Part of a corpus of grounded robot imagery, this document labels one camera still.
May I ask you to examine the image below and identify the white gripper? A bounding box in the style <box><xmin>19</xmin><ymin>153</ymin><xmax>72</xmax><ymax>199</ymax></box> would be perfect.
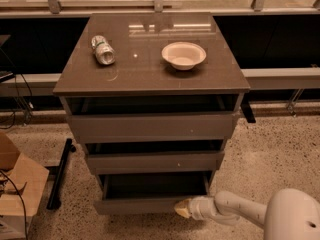
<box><xmin>174</xmin><ymin>196</ymin><xmax>217</xmax><ymax>220</ymax></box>

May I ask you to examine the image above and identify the grey bottom drawer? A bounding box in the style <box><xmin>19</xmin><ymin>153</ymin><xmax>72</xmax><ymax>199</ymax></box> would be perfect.
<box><xmin>94</xmin><ymin>171</ymin><xmax>211</xmax><ymax>215</ymax></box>

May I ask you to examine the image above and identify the grey drawer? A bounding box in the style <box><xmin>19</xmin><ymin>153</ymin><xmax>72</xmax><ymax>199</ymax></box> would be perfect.
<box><xmin>67</xmin><ymin>113</ymin><xmax>239</xmax><ymax>144</ymax></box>
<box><xmin>86</xmin><ymin>140</ymin><xmax>224</xmax><ymax>174</ymax></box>
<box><xmin>94</xmin><ymin>171</ymin><xmax>211</xmax><ymax>215</ymax></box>

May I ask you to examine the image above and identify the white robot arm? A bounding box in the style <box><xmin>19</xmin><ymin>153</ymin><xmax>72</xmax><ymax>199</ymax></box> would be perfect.
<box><xmin>174</xmin><ymin>188</ymin><xmax>320</xmax><ymax>240</ymax></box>

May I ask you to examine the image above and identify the grey middle drawer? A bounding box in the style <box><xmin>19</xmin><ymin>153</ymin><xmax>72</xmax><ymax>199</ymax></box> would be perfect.
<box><xmin>86</xmin><ymin>140</ymin><xmax>224</xmax><ymax>174</ymax></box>

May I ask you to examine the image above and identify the grey drawer cabinet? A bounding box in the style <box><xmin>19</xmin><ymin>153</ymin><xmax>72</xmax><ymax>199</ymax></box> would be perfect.
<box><xmin>52</xmin><ymin>12</ymin><xmax>252</xmax><ymax>185</ymax></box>

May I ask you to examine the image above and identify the grey top drawer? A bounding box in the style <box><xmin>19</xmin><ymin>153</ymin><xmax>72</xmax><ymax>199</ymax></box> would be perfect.
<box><xmin>67</xmin><ymin>113</ymin><xmax>239</xmax><ymax>144</ymax></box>

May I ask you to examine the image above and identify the black stand leg right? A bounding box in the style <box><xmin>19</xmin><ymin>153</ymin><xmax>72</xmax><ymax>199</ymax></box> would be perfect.
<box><xmin>241</xmin><ymin>94</ymin><xmax>256</xmax><ymax>123</ymax></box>

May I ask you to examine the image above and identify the black metal stand leg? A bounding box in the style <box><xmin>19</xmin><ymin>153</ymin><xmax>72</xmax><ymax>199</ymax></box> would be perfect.
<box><xmin>47</xmin><ymin>138</ymin><xmax>76</xmax><ymax>210</ymax></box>

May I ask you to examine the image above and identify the white paper bowl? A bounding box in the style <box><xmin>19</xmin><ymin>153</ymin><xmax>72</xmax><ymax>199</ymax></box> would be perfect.
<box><xmin>161</xmin><ymin>42</ymin><xmax>206</xmax><ymax>71</ymax></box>

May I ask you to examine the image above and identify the cardboard box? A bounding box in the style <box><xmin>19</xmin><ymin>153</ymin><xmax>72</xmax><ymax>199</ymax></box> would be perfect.
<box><xmin>0</xmin><ymin>132</ymin><xmax>49</xmax><ymax>240</ymax></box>

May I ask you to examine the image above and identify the crushed silver can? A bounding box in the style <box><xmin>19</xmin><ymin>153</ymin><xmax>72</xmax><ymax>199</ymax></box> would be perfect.
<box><xmin>91</xmin><ymin>35</ymin><xmax>115</xmax><ymax>65</ymax></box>

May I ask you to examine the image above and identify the black cable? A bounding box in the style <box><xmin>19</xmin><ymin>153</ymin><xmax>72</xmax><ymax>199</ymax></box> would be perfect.
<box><xmin>0</xmin><ymin>169</ymin><xmax>29</xmax><ymax>240</ymax></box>

